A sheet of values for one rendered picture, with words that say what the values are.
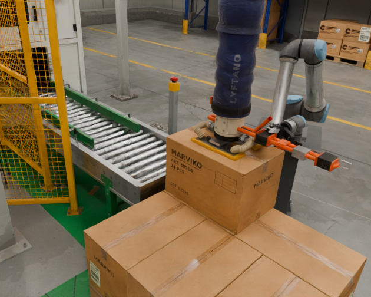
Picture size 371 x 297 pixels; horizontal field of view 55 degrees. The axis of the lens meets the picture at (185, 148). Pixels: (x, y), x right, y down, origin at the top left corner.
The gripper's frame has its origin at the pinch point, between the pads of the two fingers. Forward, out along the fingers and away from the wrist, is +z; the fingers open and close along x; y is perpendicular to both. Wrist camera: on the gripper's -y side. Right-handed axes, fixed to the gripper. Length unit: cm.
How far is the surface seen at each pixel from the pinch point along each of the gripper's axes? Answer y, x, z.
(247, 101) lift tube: 16.9, 16.9, 0.8
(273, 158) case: -1.3, -13.0, -5.7
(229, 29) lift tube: 25, 54, 11
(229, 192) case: 6.8, -28.1, 21.5
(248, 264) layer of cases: -20, -53, 35
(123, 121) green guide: 158, -47, -18
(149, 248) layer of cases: 23, -53, 64
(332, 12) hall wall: 335, -13, -823
